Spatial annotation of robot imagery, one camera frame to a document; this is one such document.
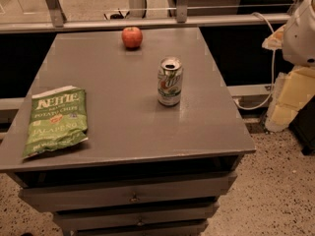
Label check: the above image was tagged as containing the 7up soda can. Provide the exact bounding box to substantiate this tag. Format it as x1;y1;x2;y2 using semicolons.
157;57;183;106

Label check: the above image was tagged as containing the black cabinet at right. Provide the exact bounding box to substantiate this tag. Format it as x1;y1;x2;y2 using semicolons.
289;96;315;155

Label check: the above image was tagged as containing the grey drawer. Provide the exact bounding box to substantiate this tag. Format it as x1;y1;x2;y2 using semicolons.
20;171;237;212
75;219;208;236
53;202;219;230

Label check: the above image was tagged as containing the bottom grey drawer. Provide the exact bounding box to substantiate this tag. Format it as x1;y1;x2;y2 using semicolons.
75;219;208;236

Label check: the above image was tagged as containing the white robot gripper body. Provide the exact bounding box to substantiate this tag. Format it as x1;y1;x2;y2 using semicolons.
283;0;315;67

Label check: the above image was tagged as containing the grey metal railing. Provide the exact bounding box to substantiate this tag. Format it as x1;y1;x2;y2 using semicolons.
0;0;302;33

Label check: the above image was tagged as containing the green Kettle chips bag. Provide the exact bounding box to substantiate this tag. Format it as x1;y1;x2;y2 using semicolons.
23;86;88;158

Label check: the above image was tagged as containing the white cable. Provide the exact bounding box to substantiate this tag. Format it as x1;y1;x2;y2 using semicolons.
233;12;277;111

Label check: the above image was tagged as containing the red apple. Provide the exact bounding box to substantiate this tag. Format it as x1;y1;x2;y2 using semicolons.
121;27;143;49

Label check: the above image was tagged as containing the middle grey drawer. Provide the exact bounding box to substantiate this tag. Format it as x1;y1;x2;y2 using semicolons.
53;202;219;230

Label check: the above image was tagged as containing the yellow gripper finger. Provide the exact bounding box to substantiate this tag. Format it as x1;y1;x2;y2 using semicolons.
262;26;284;50
265;66;315;132

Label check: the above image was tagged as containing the grey drawer cabinet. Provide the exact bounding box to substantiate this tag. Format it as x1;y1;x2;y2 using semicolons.
0;28;257;236

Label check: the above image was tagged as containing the top grey drawer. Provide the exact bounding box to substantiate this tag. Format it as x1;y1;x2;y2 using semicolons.
20;171;237;212

